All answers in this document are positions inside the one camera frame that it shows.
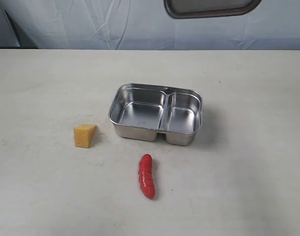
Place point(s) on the red sausage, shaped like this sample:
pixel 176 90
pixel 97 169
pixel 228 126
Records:
pixel 145 177

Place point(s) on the yellow cheese wedge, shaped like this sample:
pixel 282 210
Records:
pixel 83 135

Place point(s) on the dark transparent box lid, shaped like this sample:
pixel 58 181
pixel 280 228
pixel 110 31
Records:
pixel 191 9

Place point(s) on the stainless steel lunch box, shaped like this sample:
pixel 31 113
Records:
pixel 142 112

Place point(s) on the white backdrop cloth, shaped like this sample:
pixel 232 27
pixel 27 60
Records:
pixel 144 25

